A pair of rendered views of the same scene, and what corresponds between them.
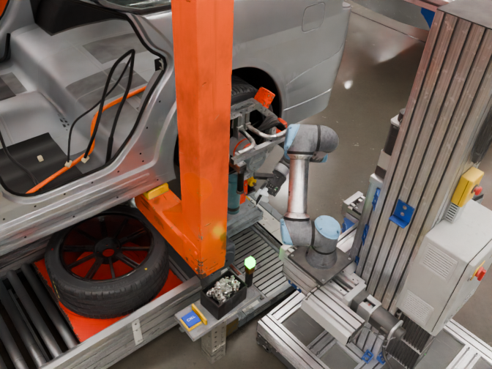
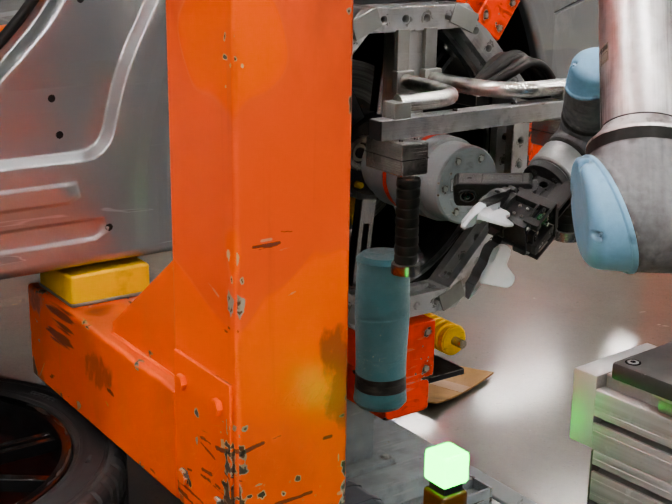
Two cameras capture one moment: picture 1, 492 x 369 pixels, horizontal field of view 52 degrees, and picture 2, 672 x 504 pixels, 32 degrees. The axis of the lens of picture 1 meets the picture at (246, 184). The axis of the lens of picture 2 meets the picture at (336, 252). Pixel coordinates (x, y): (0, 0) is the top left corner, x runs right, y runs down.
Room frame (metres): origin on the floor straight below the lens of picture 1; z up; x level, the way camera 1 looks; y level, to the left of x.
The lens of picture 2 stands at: (0.35, -0.06, 1.29)
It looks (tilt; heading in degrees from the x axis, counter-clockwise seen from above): 17 degrees down; 6
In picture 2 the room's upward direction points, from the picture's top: 1 degrees clockwise
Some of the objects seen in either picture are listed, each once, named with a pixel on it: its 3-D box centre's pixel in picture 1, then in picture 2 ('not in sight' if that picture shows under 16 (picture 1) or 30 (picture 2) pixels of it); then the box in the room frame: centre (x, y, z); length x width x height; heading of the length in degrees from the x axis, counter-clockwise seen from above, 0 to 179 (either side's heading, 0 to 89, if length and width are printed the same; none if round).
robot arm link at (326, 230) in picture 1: (324, 233); not in sight; (1.55, -0.37, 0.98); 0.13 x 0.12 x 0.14; 92
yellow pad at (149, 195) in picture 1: (152, 185); (94, 274); (2.09, 0.53, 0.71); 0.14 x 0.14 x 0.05; 42
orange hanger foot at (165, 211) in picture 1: (168, 204); (142, 311); (1.96, 0.42, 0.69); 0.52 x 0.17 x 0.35; 42
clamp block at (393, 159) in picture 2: (237, 164); (396, 153); (2.06, 0.05, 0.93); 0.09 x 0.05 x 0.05; 42
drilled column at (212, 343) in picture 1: (213, 333); not in sight; (1.48, 0.12, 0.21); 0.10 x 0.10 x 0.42; 42
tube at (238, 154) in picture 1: (239, 136); (402, 72); (2.17, 0.05, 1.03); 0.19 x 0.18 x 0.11; 42
